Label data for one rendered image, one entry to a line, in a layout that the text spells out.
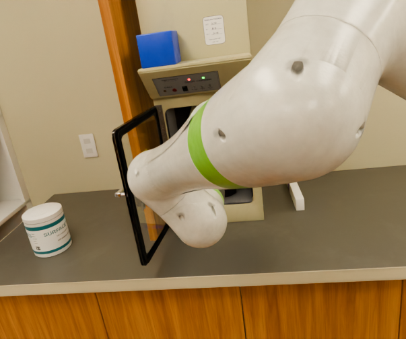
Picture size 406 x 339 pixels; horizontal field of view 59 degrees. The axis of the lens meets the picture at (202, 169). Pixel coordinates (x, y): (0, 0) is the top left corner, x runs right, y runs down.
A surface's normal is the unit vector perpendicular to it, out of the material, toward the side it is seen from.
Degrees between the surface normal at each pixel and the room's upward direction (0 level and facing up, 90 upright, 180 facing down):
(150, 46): 90
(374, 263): 0
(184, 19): 90
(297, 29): 28
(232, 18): 90
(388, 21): 77
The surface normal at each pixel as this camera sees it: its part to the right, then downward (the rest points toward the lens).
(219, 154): -0.79, 0.47
